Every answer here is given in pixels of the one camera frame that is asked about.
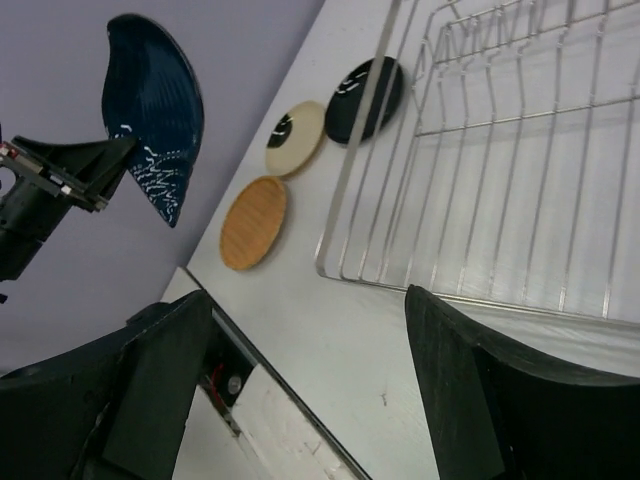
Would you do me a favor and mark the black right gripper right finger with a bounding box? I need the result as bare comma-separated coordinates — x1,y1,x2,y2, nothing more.
404,285,639,479

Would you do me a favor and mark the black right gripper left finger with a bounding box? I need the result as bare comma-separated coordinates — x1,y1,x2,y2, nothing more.
1,291,213,479

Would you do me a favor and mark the round bamboo wooden plate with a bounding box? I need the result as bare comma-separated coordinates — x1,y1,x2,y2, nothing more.
219,176,288,271

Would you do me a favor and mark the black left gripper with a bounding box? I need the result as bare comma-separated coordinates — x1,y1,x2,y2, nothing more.
1,136,137,280

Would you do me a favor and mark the cream plate with black mark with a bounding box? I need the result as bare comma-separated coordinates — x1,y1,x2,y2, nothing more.
265,100,325,177

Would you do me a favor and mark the steel wire dish rack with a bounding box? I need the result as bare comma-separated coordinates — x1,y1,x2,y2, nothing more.
315,1,639,324

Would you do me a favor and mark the black round plate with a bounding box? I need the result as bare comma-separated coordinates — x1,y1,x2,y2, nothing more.
324,57,405,146

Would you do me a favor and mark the dark blue patterned plate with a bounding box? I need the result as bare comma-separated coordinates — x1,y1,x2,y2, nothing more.
101,13,205,228

